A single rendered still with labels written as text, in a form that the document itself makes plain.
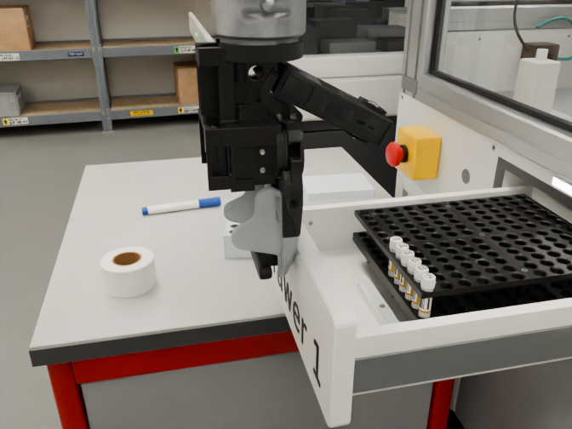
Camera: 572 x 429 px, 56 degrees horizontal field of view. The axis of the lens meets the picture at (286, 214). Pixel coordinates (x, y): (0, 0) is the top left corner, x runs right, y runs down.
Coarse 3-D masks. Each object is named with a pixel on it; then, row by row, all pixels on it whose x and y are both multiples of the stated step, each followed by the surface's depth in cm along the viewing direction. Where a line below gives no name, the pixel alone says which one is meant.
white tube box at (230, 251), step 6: (228, 222) 83; (234, 222) 83; (228, 228) 81; (228, 234) 79; (228, 240) 79; (228, 246) 80; (234, 246) 80; (228, 252) 80; (234, 252) 80; (240, 252) 80; (246, 252) 80
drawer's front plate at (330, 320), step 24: (312, 240) 50; (312, 264) 46; (312, 288) 45; (336, 288) 43; (288, 312) 56; (312, 312) 45; (336, 312) 40; (312, 336) 46; (336, 336) 40; (312, 360) 47; (336, 360) 41; (312, 384) 48; (336, 384) 42; (336, 408) 43
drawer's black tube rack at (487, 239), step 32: (384, 224) 59; (416, 224) 59; (448, 224) 59; (480, 224) 60; (512, 224) 59; (544, 224) 60; (384, 256) 59; (416, 256) 54; (448, 256) 53; (480, 256) 53; (512, 256) 53; (544, 256) 53; (448, 288) 53; (480, 288) 48; (512, 288) 53; (544, 288) 53
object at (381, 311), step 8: (360, 280) 59; (368, 280) 59; (360, 288) 58; (368, 288) 57; (368, 296) 56; (376, 296) 56; (368, 304) 56; (376, 304) 55; (384, 304) 55; (376, 312) 54; (384, 312) 53; (392, 312) 53; (384, 320) 52; (392, 320) 52
